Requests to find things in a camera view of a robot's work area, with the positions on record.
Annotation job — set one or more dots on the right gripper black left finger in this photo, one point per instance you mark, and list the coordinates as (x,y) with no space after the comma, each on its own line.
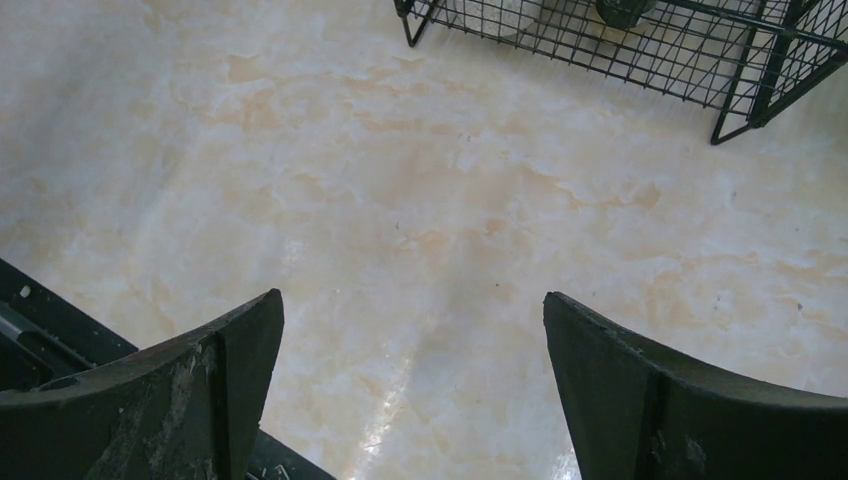
(186,408)

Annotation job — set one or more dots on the black wire mesh rack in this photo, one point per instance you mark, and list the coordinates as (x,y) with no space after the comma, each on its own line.
(748,60)

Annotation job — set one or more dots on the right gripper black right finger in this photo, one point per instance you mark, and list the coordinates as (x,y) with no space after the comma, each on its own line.
(637,409)

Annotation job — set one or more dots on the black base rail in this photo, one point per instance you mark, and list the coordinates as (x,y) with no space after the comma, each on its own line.
(44,337)

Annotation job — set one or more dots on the small dark spice jar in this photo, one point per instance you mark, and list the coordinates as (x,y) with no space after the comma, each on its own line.
(624,14)

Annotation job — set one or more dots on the spice jar black lid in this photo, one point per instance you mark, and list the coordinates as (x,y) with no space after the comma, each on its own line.
(499,18)

